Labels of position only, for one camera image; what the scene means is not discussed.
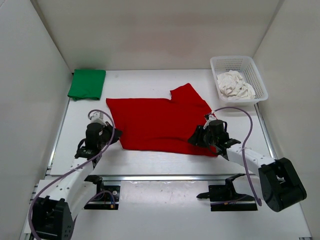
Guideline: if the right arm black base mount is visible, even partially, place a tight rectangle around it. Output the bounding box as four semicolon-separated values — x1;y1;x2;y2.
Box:
196;173;258;212

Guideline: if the white cloth in basket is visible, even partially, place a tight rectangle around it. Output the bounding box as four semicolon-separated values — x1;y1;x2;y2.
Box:
217;70;256;100

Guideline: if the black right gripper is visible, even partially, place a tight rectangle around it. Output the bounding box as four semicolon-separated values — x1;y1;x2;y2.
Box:
187;125;218;149

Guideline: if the red t shirt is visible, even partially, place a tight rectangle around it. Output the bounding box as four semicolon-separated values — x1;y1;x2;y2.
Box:
106;83;216;157

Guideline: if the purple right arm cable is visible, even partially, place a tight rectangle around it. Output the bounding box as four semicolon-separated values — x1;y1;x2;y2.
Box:
203;106;263;207

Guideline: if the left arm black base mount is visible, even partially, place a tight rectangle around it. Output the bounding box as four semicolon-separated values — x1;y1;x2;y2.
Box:
84;175;121;211

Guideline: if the white plastic basket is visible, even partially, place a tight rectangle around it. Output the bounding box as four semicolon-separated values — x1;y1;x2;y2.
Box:
210;55;269;107

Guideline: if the aluminium table edge rail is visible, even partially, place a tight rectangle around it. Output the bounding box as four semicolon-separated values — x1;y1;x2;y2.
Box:
44;174;262;183

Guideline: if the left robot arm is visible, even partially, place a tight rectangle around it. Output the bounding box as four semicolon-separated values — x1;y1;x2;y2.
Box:
28;120;123;240

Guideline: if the green t shirt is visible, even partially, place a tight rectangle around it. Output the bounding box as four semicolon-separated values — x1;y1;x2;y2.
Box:
67;69;106;101

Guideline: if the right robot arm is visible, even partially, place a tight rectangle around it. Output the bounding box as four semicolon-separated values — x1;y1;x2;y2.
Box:
188;119;307;212

